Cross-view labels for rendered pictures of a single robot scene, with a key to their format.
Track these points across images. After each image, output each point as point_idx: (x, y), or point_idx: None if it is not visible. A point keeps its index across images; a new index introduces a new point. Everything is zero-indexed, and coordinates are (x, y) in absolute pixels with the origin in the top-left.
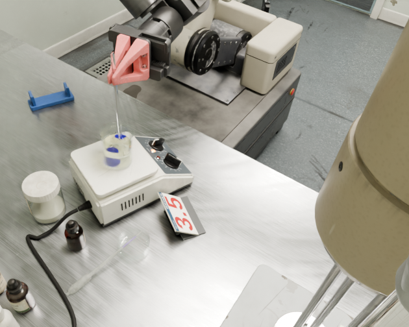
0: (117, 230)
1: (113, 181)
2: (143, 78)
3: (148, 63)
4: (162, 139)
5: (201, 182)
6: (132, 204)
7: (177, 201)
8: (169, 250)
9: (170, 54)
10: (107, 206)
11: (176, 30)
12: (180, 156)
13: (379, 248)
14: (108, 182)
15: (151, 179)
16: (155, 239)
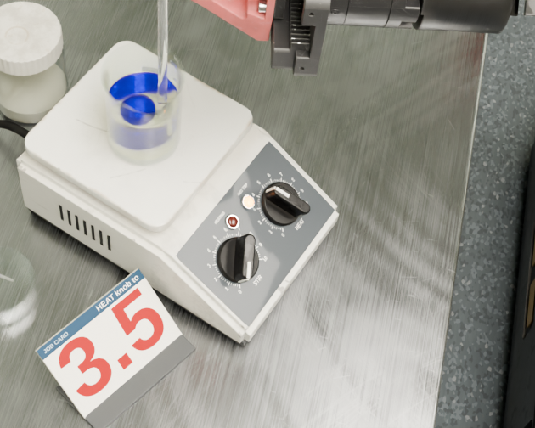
0: (33, 240)
1: (76, 154)
2: (244, 28)
3: (271, 10)
4: (299, 207)
5: (261, 368)
6: (84, 231)
7: (156, 329)
8: (18, 368)
9: (321, 36)
10: (30, 179)
11: (459, 12)
12: (326, 286)
13: None
14: (67, 145)
15: (138, 231)
16: (36, 327)
